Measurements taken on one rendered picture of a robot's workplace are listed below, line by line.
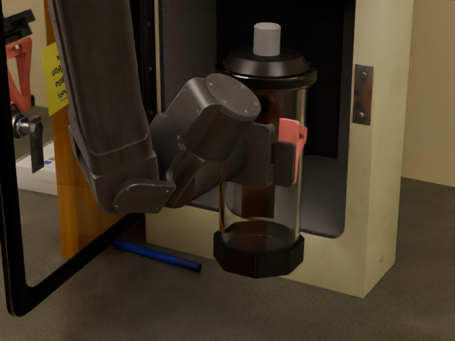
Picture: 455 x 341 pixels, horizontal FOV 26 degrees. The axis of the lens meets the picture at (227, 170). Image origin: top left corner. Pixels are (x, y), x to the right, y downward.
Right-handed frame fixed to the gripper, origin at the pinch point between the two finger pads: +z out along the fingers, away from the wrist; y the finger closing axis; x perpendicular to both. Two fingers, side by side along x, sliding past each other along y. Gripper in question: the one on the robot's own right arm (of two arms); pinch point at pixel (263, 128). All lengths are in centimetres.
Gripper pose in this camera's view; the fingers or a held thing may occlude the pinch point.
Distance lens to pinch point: 106.7
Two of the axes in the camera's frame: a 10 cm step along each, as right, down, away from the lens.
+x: -0.3, 9.4, 3.3
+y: -8.8, -1.8, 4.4
